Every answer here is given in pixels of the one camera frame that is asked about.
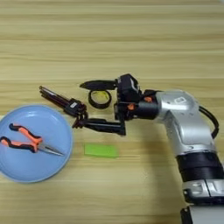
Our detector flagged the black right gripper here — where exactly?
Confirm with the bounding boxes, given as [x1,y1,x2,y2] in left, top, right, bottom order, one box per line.
[77,80,160,137]

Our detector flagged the black yellow tape roll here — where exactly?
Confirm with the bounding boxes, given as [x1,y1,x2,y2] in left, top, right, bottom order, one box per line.
[87,89,113,110]

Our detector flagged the black hex key set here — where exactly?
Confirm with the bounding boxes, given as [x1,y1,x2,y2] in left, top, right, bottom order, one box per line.
[38,85,89,130]

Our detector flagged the green rectangular block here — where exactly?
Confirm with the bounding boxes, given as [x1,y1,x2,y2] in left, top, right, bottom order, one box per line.
[84,143,120,159]

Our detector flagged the orange black needle-nose pliers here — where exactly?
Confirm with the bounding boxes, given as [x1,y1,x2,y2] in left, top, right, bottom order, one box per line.
[0,122,65,157]

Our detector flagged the blue round plate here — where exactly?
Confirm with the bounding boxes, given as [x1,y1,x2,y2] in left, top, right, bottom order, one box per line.
[0,104,74,184]

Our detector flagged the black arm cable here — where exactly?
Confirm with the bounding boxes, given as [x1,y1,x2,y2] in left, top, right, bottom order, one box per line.
[199,105,221,140]

